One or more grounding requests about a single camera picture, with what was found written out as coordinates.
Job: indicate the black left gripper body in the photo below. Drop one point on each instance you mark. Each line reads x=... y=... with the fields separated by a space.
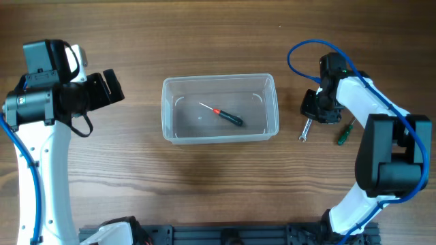
x=90 y=94

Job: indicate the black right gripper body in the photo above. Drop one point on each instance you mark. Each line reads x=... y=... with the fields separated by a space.
x=328 y=109

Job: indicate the small silver wrench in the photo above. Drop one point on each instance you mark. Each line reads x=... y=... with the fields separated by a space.
x=303 y=136

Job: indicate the black orange screwdriver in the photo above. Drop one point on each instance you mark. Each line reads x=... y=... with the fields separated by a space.
x=229 y=117

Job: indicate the clear plastic container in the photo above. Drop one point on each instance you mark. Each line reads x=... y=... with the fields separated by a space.
x=251 y=97

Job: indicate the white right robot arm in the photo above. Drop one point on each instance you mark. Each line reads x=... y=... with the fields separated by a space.
x=392 y=163

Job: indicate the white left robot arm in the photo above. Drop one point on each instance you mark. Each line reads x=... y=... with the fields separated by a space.
x=37 y=116

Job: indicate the green handled screwdriver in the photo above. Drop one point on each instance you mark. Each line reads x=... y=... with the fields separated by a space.
x=346 y=132

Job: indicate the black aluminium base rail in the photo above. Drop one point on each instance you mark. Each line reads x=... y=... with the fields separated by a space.
x=290 y=234

